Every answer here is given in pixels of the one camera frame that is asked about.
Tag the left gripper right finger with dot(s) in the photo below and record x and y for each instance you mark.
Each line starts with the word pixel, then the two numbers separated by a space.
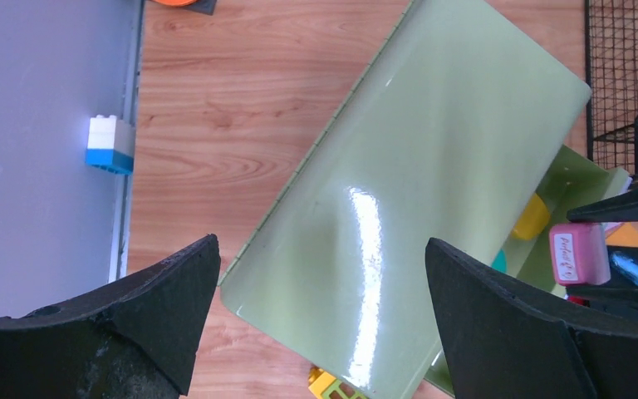
pixel 503 338

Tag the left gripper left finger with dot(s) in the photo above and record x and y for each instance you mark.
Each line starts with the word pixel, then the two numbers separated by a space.
pixel 134 338

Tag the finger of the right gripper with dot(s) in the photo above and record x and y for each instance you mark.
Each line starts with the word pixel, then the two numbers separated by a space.
pixel 620 208
pixel 621 301

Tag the green eraser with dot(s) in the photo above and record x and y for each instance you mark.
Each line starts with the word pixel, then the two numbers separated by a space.
pixel 500 262

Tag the pink eraser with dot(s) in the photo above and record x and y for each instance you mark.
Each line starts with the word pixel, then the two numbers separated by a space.
pixel 579 254

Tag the orange eraser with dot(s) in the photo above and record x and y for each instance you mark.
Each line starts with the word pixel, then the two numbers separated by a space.
pixel 533 219

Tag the green drawer cabinet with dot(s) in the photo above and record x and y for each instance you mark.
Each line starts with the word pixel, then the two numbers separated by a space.
pixel 457 122

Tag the orange folder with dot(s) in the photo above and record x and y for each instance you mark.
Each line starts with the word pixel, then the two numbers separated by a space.
pixel 625 235

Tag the yellow grid box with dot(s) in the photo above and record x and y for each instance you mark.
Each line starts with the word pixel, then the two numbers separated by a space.
pixel 323 385

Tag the blue white toy brick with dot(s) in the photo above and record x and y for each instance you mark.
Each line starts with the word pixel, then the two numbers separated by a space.
pixel 111 145

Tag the orange tape roll holder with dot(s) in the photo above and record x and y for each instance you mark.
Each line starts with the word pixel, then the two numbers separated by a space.
pixel 200 6

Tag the black wire mesh basket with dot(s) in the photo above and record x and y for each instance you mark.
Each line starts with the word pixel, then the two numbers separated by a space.
pixel 611 69

